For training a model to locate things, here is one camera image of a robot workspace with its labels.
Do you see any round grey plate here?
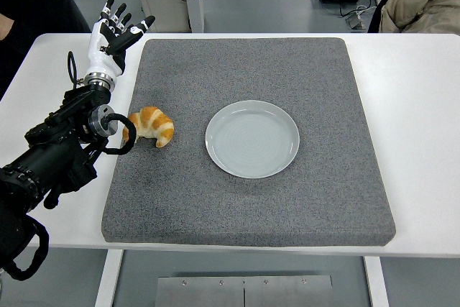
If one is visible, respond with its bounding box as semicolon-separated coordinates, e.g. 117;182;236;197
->
205;99;300;180

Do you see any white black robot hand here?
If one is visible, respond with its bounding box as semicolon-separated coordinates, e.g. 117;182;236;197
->
84;0;156;78

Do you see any silver power adapter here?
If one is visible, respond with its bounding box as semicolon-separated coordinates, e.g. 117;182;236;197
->
345;12;366;31

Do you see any person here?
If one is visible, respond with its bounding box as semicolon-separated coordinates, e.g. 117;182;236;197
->
0;0;91;101

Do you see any golden croissant bread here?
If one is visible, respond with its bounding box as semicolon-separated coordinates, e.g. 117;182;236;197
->
121;106;175;149

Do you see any white table leg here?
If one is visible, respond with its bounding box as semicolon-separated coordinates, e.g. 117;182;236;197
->
93;249;124;307
362;256;390;307

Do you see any grey metal plate with screws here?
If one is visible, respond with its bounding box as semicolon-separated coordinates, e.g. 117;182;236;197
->
157;275;334;307

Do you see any grey felt mat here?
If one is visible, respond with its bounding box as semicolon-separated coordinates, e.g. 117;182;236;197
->
101;37;397;247

